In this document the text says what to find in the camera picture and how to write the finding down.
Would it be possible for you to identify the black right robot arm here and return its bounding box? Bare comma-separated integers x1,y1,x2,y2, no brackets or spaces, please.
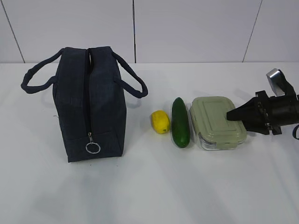
226,91,299,135

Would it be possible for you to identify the dark blue lunch bag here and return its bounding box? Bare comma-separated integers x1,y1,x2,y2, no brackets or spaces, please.
21,46,148,162

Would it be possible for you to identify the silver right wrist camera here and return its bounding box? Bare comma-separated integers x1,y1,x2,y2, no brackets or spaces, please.
266,68,294,97

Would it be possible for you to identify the yellow lemon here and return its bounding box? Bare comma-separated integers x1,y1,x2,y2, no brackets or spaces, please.
151,110,171,134

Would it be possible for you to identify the glass container green lid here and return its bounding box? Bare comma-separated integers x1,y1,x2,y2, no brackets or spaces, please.
190,96,247,151

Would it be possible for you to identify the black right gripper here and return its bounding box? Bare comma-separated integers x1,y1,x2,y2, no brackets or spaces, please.
226,91,282,135

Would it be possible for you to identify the green cucumber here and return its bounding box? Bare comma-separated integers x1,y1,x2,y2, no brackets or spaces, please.
171,97,190,148

